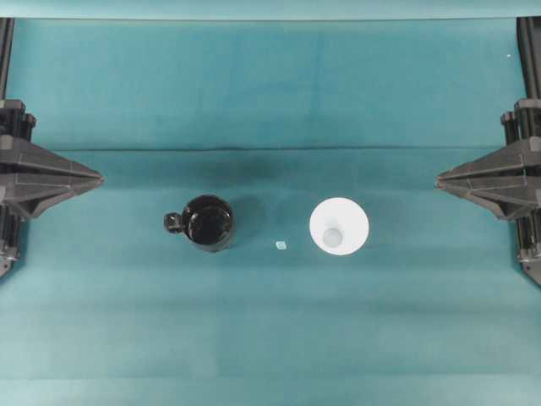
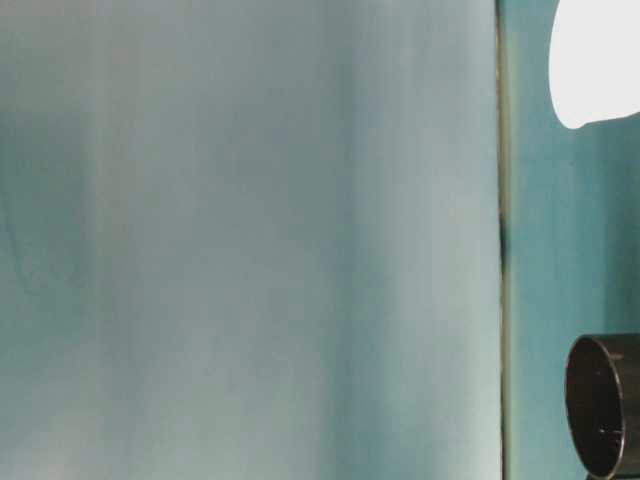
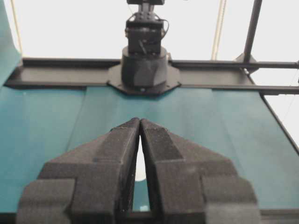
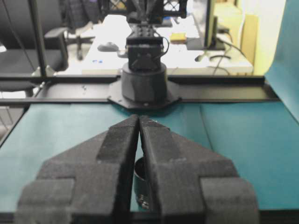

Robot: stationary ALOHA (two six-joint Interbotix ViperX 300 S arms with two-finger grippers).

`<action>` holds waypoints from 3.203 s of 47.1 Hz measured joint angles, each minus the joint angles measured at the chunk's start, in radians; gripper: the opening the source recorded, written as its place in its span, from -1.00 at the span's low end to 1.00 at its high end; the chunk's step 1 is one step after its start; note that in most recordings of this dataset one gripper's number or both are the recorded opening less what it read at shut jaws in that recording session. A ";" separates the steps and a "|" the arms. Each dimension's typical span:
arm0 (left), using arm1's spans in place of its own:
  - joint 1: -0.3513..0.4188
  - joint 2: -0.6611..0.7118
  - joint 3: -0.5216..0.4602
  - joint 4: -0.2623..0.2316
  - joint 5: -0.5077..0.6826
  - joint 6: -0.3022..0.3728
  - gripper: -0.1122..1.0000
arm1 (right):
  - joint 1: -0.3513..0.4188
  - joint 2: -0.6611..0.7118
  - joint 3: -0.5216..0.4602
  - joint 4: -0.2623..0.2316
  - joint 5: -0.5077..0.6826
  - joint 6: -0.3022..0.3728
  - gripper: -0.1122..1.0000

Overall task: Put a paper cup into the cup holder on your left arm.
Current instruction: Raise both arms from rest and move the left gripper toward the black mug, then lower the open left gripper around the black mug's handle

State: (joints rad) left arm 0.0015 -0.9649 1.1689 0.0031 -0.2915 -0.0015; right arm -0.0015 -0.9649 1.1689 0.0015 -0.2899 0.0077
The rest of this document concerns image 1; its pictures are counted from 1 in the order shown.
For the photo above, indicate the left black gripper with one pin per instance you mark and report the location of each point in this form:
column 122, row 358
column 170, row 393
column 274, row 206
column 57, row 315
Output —
column 31, row 200

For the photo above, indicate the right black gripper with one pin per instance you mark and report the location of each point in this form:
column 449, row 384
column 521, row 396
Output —
column 510, row 203

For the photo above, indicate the white paper cup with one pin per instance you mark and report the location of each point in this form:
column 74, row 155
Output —
column 339, row 226

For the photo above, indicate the black cup holder with handle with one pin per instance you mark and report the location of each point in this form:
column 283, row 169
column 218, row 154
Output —
column 207, row 221

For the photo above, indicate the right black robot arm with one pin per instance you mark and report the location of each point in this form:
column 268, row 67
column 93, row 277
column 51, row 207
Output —
column 507, row 181

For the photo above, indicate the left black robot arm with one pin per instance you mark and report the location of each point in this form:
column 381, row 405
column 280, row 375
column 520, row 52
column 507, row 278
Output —
column 33, row 179

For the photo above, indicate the teal table cloth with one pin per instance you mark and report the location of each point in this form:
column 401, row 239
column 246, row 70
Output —
column 108, row 308

